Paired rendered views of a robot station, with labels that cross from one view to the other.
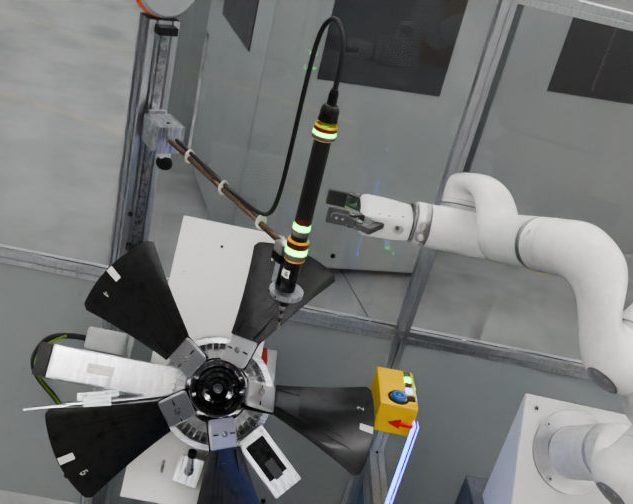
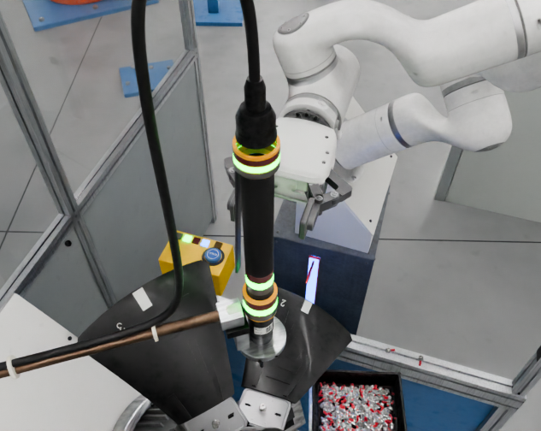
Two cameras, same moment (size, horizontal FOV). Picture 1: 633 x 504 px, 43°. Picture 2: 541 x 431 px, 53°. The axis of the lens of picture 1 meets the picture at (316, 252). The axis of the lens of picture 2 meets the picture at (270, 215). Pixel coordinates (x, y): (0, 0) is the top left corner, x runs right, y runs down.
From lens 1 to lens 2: 1.33 m
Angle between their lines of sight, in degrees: 55
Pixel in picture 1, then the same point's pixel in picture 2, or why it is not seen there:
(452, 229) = (346, 94)
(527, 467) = not seen: hidden behind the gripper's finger
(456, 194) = (323, 56)
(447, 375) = (114, 197)
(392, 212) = (317, 144)
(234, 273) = (36, 386)
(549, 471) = (349, 174)
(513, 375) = (141, 144)
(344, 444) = (326, 336)
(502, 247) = (489, 61)
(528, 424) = not seen: hidden behind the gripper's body
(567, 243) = not seen: outside the picture
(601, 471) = (484, 140)
